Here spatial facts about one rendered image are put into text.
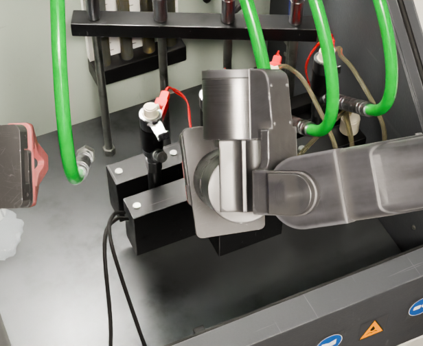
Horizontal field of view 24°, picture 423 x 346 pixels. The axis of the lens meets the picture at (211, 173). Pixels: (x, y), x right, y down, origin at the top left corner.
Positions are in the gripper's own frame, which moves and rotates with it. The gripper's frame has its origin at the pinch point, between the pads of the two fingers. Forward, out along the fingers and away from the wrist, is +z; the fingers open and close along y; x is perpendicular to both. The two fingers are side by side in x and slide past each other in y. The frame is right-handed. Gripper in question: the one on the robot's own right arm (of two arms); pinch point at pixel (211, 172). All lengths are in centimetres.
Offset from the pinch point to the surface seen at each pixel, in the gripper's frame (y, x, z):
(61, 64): 12.4, 13.2, -5.2
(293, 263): -17.5, -14.2, 36.3
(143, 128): 4.6, 4.8, 21.7
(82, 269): -14.3, 15.0, 39.4
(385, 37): 11.4, -22.0, 7.3
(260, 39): 12.7, -7.0, 1.3
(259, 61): 10.5, -6.6, 1.8
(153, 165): -0.4, 4.0, 26.7
